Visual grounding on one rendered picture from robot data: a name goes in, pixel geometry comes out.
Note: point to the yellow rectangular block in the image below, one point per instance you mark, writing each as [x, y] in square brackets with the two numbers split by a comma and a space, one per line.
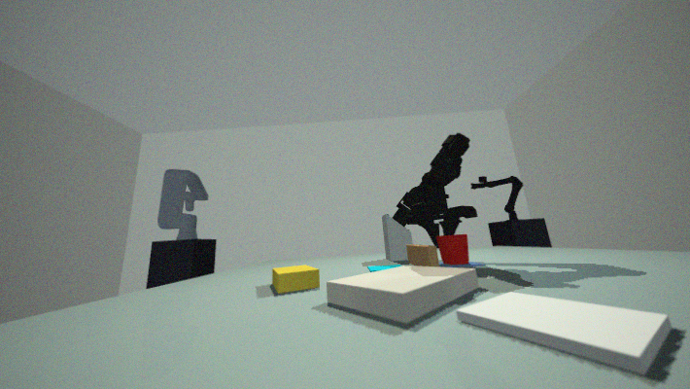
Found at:
[293, 278]

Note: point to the tan flat bar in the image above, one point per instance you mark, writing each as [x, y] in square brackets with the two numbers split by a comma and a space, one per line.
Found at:
[422, 255]

